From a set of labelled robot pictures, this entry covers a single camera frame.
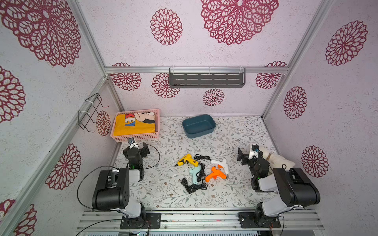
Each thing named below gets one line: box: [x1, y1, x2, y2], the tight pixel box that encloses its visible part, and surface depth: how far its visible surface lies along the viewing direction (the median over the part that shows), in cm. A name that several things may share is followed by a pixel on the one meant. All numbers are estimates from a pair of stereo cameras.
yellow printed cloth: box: [113, 111, 156, 137], surface depth 109 cm
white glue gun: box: [210, 159, 229, 177], surface depth 95 cm
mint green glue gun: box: [189, 165, 201, 185], surface depth 90 cm
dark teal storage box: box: [182, 114, 217, 139], surface depth 116 cm
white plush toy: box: [259, 146, 296, 171], surface depth 85 cm
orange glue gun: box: [205, 164, 229, 182], surface depth 92 cm
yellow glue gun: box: [174, 153, 200, 168], surface depth 94 cm
